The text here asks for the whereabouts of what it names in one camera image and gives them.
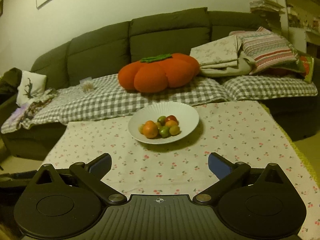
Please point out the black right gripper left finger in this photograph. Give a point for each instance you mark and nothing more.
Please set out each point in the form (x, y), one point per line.
(89, 176)

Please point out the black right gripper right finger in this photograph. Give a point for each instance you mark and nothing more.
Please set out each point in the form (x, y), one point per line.
(229, 175)

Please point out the large yellow-green tomato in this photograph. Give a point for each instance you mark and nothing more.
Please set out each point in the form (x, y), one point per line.
(174, 130)

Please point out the orange tangerine with stem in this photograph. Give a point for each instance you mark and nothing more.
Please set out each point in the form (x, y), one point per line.
(150, 130)

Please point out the green lime fruit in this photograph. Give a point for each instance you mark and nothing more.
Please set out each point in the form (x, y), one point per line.
(164, 131)

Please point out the small orange tangerine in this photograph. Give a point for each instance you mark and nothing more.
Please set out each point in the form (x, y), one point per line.
(171, 123)

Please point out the red tomato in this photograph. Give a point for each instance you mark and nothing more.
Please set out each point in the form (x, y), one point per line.
(171, 117)

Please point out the green-red small tomato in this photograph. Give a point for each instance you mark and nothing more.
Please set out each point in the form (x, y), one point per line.
(162, 119)

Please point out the small yellow-green round fruit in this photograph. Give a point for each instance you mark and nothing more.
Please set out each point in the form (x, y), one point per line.
(158, 124)

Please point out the cherry print tablecloth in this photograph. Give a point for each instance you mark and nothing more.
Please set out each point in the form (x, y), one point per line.
(238, 131)

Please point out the white ribbed plate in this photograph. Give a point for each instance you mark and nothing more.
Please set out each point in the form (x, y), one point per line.
(186, 115)

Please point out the grey checkered blanket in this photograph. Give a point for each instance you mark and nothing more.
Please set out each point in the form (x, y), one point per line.
(110, 100)

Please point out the clear cotton swab box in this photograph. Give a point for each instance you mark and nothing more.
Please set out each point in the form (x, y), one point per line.
(87, 85)

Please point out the floral purple cloth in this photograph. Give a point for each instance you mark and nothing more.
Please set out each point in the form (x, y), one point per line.
(29, 109)

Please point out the white embroidered small pillow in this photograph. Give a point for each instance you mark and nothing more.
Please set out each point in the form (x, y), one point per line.
(31, 86)

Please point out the folded floral beige cloth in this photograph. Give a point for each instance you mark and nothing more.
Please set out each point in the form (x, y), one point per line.
(222, 58)

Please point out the orange pumpkin plush cushion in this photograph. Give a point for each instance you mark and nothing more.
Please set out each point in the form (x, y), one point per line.
(155, 74)

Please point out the dark green sofa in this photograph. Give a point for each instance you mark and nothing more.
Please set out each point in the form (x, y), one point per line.
(106, 50)

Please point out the striped patterned pillow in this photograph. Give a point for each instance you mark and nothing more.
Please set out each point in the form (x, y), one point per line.
(266, 48)

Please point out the stack of papers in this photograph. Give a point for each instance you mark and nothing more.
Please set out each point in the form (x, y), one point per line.
(266, 9)

